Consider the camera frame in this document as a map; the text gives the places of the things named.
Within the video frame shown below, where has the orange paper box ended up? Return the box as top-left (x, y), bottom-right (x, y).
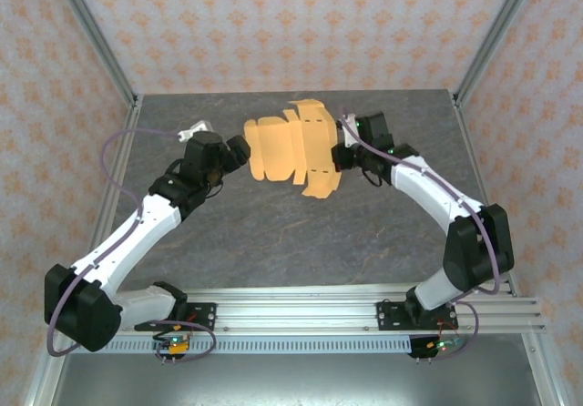
top-left (242, 98), bottom-right (343, 200)

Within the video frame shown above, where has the grey metal shelf panel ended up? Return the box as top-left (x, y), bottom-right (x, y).
top-left (49, 353), bottom-right (537, 406)

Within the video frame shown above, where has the aluminium table side rail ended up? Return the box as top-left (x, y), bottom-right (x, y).
top-left (452, 94), bottom-right (570, 406)
top-left (22, 95), bottom-right (145, 406)

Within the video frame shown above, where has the aluminium frame post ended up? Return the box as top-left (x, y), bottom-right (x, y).
top-left (48, 0), bottom-right (140, 109)
top-left (453, 0), bottom-right (543, 107)

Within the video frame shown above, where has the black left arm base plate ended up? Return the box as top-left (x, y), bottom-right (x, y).
top-left (181, 302), bottom-right (218, 332)

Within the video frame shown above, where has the aluminium mounting rail beam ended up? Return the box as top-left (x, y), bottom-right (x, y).
top-left (116, 287), bottom-right (546, 335)

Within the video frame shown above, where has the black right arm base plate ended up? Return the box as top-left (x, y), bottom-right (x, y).
top-left (376, 300), bottom-right (456, 332)

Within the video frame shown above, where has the grey slotted cable duct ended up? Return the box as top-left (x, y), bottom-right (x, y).
top-left (102, 336), bottom-right (414, 355)

